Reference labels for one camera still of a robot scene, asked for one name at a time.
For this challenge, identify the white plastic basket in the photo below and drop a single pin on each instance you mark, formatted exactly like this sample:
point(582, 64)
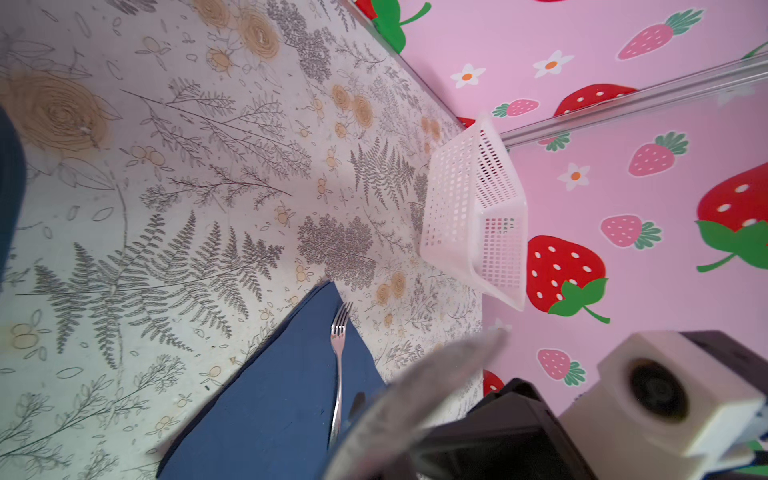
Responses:
point(475, 223)

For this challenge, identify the silver knife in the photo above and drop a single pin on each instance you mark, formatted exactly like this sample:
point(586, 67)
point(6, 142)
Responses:
point(387, 429)

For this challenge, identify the blue paper napkin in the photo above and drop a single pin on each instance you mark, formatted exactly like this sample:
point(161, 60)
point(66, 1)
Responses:
point(272, 420)

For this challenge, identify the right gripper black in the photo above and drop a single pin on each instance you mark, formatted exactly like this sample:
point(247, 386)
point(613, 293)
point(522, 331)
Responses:
point(511, 434)

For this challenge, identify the aluminium corner post right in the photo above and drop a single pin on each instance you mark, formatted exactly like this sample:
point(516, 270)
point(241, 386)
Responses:
point(704, 83)

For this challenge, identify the dark teal plastic bin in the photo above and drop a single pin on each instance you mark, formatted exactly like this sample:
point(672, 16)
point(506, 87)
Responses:
point(13, 186)

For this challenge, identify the silver fork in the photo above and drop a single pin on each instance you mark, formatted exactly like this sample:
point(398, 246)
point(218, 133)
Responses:
point(338, 340)

